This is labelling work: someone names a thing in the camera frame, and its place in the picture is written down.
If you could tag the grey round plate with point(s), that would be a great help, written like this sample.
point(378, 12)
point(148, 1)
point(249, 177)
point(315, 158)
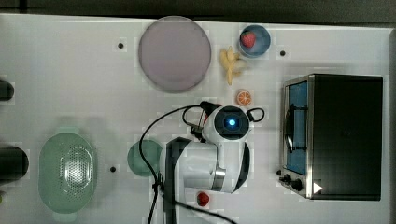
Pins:
point(174, 53)

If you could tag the red strawberry in bowl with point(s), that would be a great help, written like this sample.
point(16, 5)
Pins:
point(248, 39)

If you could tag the green perforated colander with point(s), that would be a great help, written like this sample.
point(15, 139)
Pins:
point(67, 174)

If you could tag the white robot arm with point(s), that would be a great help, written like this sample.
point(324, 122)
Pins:
point(219, 160)

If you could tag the black round container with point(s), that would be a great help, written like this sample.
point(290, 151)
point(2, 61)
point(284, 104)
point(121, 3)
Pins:
point(6, 91)

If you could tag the red plush strawberry on table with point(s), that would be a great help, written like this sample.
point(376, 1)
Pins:
point(202, 199)

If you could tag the silver toaster oven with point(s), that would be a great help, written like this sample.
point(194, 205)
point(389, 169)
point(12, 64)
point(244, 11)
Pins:
point(332, 132)

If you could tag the blue bowl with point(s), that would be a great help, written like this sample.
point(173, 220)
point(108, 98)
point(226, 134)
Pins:
point(263, 41)

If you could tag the green cup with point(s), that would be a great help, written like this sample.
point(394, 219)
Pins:
point(151, 151)

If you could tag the yellow plush peeled banana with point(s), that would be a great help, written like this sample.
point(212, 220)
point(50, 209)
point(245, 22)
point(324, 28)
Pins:
point(232, 64)

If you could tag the orange slice toy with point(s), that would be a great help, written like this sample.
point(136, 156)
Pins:
point(243, 98)

